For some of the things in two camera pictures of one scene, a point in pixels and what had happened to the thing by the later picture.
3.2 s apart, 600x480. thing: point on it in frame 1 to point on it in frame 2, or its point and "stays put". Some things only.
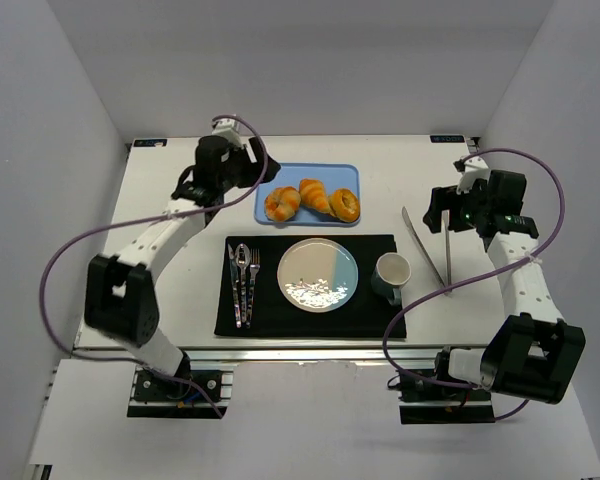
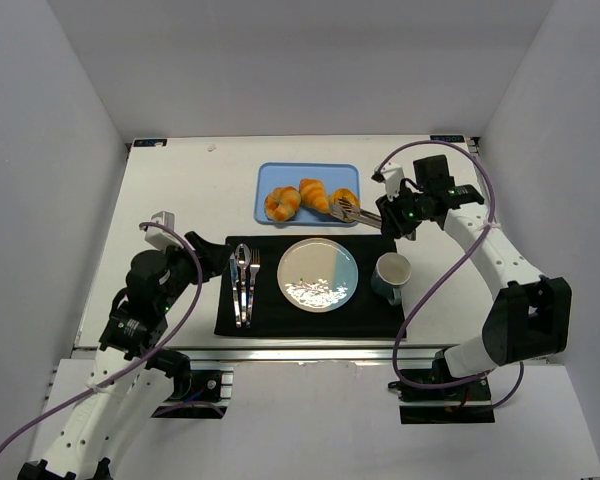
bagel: (344, 205) stays put
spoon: (243, 258) stays put
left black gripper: (253, 163) to (200, 251)
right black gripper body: (443, 204) to (391, 216)
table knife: (236, 285) stays put
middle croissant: (313, 194) stays put
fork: (254, 267) stays put
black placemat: (251, 303) stays put
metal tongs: (445, 282) to (343, 209)
